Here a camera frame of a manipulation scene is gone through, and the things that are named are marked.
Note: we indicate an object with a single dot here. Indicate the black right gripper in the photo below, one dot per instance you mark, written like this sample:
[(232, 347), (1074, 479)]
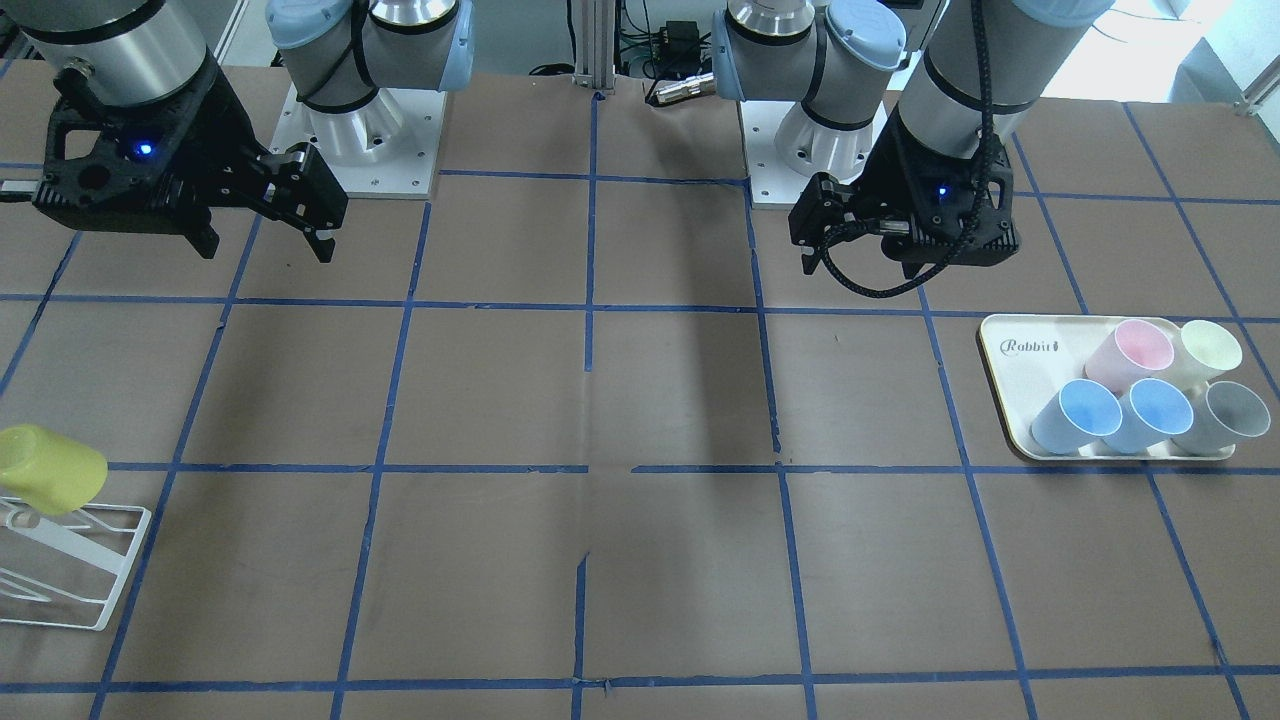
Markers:
[(212, 133)]

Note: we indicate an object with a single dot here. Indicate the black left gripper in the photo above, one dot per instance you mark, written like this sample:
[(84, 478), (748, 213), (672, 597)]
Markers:
[(893, 172)]

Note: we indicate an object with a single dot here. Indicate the yellow-green plastic cup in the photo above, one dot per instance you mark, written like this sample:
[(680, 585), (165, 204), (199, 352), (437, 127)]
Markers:
[(53, 474)]

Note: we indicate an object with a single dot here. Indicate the blue plastic cup front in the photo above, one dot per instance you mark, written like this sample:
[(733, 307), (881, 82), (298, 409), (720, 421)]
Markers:
[(1079, 414)]

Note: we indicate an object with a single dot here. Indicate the blue plastic cup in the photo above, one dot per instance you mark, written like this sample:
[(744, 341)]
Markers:
[(1153, 411), (1079, 414)]

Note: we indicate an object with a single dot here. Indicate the pink plastic cup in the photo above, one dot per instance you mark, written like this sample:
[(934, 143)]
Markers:
[(1132, 351)]

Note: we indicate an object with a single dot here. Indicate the blue plastic cup middle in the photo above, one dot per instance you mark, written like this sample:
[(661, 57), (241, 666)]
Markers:
[(1153, 411)]

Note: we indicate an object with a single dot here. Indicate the pale yellow plastic cup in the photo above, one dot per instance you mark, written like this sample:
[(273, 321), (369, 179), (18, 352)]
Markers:
[(1203, 351)]

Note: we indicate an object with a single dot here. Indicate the grey plastic cup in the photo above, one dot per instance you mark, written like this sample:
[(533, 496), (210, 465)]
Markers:
[(1225, 413)]

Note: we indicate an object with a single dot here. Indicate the cream rabbit tray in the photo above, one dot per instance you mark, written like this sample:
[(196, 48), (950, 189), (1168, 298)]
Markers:
[(1029, 357)]

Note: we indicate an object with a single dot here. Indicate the silver cylindrical connector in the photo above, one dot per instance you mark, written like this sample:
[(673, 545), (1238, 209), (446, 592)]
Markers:
[(669, 93)]

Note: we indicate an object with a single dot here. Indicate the white wire cup rack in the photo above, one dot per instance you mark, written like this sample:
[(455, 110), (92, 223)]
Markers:
[(68, 572)]

